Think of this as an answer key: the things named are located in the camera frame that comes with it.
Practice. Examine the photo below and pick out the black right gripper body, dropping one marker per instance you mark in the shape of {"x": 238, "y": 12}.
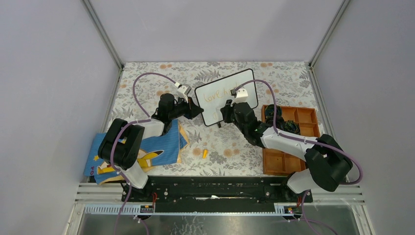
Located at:
{"x": 229, "y": 116}

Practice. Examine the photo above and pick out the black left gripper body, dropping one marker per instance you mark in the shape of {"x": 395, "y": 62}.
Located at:
{"x": 180, "y": 109}

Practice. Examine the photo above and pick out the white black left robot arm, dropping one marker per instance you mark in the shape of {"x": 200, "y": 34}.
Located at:
{"x": 120, "y": 145}

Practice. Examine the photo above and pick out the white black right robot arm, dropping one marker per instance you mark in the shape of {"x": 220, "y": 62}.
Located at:
{"x": 327, "y": 163}

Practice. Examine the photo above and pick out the black framed whiteboard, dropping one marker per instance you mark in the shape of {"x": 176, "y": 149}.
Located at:
{"x": 212, "y": 96}

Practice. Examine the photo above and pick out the dark tape roll rear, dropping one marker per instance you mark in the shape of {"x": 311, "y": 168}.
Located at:
{"x": 270, "y": 110}

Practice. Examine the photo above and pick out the orange compartment tray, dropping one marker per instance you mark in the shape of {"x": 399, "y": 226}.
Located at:
{"x": 279, "y": 163}

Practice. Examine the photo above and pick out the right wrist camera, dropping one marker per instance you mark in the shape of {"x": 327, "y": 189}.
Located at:
{"x": 239, "y": 95}

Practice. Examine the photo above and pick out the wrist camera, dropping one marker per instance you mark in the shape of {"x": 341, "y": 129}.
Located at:
{"x": 239, "y": 95}
{"x": 183, "y": 90}

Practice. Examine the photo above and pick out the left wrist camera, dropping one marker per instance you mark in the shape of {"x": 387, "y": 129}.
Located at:
{"x": 183, "y": 90}

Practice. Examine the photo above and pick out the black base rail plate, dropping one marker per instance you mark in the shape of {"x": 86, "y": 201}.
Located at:
{"x": 205, "y": 194}

